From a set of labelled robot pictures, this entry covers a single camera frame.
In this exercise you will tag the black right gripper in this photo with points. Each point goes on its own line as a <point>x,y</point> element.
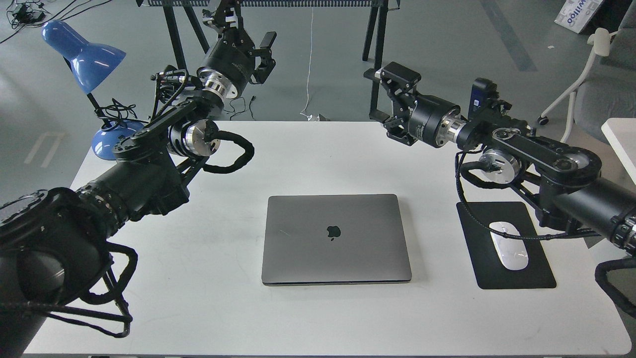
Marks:
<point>433,121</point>

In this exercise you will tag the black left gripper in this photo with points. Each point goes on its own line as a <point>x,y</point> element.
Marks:
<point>229,62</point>

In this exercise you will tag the grey laptop computer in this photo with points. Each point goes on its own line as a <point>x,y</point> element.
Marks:
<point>334,239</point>

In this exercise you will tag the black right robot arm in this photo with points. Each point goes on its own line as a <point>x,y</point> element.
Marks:
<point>562,183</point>

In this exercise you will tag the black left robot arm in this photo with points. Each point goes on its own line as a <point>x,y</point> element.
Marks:
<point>56,258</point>

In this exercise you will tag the blue desk lamp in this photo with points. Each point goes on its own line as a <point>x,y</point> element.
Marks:
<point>91,63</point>

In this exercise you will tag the white computer mouse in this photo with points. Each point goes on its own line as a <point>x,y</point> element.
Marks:
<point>512,252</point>

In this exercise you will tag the black mouse pad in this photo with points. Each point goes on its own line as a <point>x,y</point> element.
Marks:
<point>489,271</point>

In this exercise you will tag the white cardboard box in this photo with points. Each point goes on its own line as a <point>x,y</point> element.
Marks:
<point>574,15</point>

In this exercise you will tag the white side table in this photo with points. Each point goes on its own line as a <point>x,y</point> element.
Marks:
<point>621,135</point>

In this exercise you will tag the black metal frame table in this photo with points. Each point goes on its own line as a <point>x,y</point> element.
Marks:
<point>322,49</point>

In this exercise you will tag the grey chair white frame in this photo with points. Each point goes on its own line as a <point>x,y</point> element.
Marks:
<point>606,87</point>

